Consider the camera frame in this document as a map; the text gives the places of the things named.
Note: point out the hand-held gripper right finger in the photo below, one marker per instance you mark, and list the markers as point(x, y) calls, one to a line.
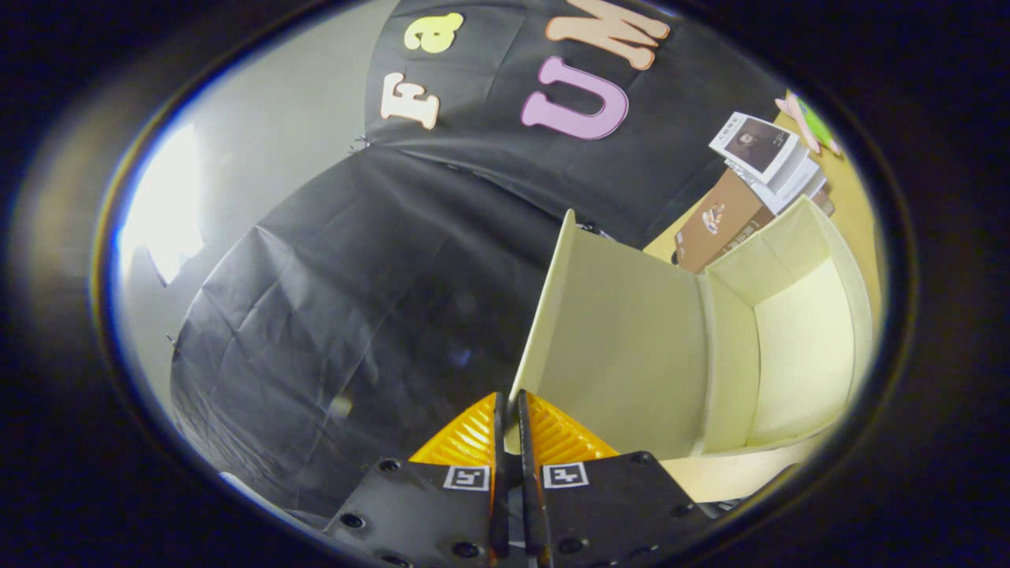
point(600, 513)

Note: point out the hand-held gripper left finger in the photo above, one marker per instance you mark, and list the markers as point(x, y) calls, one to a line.
point(426, 513)

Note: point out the grey fabric storage box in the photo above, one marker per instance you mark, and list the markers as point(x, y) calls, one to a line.
point(623, 347)

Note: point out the brown cardboard box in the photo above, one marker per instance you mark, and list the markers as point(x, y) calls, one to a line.
point(722, 221)

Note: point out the brown book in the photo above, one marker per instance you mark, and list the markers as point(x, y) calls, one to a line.
point(824, 201)

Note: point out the white portrait cover book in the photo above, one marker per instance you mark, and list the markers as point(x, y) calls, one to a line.
point(757, 146)

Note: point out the green and pink plush toy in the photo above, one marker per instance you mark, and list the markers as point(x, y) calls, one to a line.
point(813, 126)

